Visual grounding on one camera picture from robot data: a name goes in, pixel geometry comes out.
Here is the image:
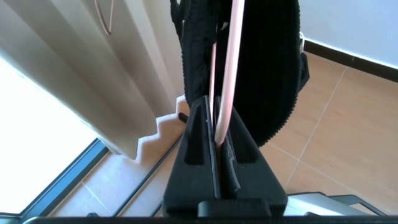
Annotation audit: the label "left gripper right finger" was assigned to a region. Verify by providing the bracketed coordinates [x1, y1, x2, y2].
[216, 96, 289, 216]

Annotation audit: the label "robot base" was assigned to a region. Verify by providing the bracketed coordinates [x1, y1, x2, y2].
[283, 191, 388, 217]

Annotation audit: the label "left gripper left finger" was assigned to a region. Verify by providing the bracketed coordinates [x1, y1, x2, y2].
[162, 95, 221, 218]

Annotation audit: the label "black shorts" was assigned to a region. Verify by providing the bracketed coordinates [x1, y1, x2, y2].
[169, 0, 310, 149]

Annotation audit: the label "beige curtain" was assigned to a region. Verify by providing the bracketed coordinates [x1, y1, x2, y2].
[0, 0, 187, 160]

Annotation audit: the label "window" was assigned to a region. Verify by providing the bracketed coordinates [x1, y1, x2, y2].
[0, 55, 109, 218]

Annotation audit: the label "black clothes rack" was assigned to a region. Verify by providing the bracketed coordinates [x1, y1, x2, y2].
[113, 111, 190, 218]

